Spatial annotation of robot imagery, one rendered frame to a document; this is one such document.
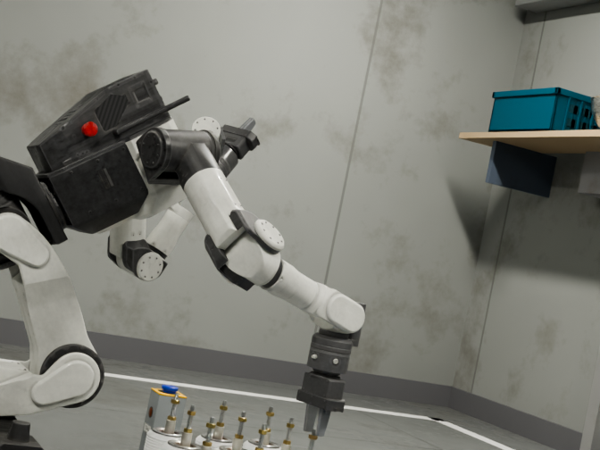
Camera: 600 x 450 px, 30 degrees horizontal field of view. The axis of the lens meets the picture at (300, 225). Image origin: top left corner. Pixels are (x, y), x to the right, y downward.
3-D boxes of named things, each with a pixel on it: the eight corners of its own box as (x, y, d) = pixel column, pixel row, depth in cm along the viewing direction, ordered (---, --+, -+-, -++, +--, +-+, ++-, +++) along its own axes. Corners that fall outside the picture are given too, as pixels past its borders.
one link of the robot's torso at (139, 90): (26, 126, 226) (175, 56, 238) (-1, 133, 257) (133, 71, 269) (90, 254, 232) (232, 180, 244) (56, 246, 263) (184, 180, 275)
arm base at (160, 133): (166, 178, 224) (162, 122, 225) (131, 187, 234) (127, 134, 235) (224, 179, 235) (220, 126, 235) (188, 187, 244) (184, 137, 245)
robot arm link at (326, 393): (354, 413, 234) (365, 358, 235) (323, 411, 228) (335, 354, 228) (313, 399, 243) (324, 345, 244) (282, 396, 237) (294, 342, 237)
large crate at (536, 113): (613, 148, 535) (621, 106, 535) (549, 129, 518) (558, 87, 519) (545, 147, 583) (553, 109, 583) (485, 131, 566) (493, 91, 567)
